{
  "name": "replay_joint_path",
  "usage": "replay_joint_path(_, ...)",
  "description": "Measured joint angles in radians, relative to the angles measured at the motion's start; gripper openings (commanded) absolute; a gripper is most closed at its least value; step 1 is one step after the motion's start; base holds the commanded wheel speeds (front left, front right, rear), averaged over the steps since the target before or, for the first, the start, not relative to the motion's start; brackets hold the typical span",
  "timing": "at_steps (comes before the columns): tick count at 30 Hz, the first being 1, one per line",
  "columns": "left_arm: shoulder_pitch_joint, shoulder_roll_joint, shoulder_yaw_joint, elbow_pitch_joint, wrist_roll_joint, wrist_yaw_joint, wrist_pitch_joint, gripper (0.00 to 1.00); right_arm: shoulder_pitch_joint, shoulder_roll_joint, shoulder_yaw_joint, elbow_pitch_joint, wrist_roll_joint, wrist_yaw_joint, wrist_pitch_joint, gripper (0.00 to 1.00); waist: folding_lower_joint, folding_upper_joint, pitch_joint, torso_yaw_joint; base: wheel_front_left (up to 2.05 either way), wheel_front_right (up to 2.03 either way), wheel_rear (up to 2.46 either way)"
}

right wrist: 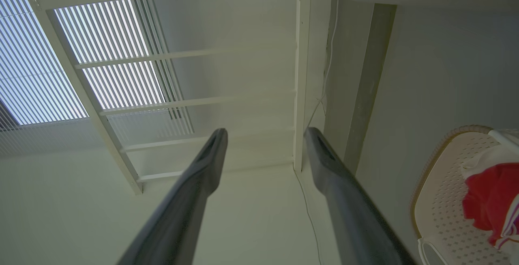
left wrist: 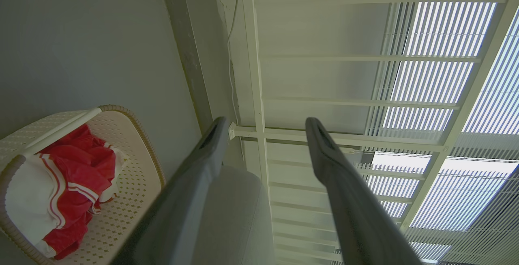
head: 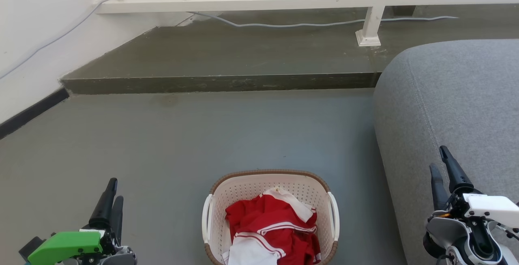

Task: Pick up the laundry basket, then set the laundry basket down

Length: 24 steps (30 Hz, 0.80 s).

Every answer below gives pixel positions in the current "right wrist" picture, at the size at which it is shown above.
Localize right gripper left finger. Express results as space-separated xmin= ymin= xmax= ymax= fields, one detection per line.
xmin=117 ymin=128 xmax=229 ymax=265

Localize red and white garment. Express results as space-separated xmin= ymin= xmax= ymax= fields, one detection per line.
xmin=461 ymin=143 xmax=519 ymax=254

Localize grey cable on step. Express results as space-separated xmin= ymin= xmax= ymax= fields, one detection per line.
xmin=307 ymin=0 xmax=339 ymax=129

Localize white window blinds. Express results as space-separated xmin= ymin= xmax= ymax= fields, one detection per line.
xmin=0 ymin=0 xmax=195 ymax=157

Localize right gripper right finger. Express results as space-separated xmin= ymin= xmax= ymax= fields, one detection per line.
xmin=304 ymin=127 xmax=416 ymax=265

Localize raised grey concrete step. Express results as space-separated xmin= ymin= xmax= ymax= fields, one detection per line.
xmin=324 ymin=0 xmax=398 ymax=175

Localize thin grey wall cable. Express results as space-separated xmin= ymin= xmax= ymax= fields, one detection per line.
xmin=293 ymin=171 xmax=323 ymax=265

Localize cream perforated laundry basket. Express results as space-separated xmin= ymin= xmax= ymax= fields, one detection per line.
xmin=411 ymin=125 xmax=519 ymax=265

